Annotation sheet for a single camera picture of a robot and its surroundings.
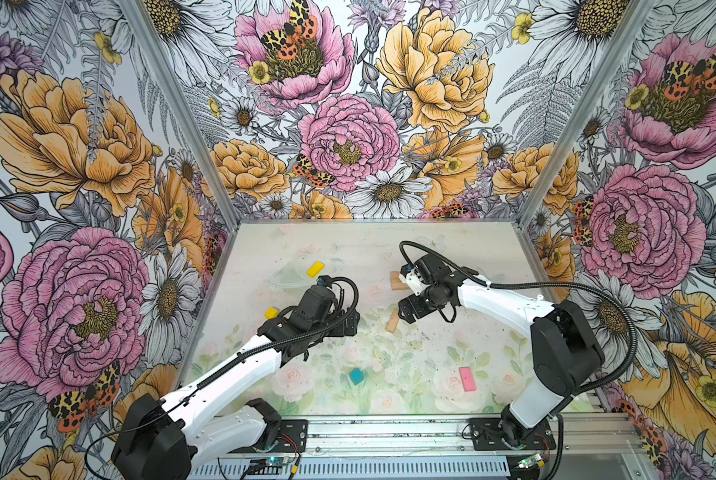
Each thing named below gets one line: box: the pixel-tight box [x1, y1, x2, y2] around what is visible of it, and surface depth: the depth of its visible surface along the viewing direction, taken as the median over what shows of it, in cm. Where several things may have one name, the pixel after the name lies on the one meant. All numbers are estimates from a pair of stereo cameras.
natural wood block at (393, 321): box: [386, 309, 399, 333], surface depth 96 cm
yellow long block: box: [306, 261, 325, 278], surface depth 110 cm
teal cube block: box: [349, 367, 365, 386], surface depth 85 cm
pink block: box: [459, 367, 477, 392], surface depth 85 cm
